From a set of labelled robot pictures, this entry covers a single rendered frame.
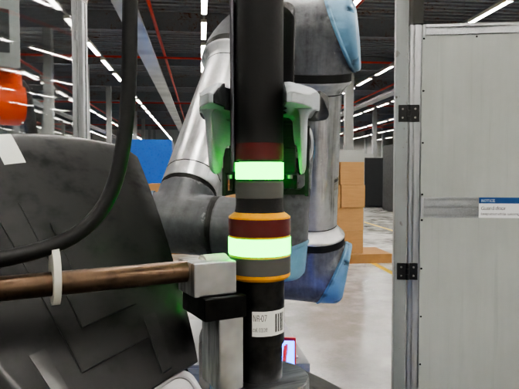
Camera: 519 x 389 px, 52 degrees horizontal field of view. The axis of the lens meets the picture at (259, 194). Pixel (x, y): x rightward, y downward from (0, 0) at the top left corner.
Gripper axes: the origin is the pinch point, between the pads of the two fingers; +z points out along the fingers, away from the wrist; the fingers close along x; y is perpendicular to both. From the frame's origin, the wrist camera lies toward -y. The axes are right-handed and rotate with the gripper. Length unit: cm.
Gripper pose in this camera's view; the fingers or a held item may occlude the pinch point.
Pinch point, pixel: (252, 89)
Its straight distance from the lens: 34.7
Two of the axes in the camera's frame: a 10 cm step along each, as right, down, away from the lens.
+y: 0.0, 10.0, 0.3
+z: -1.1, 0.3, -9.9
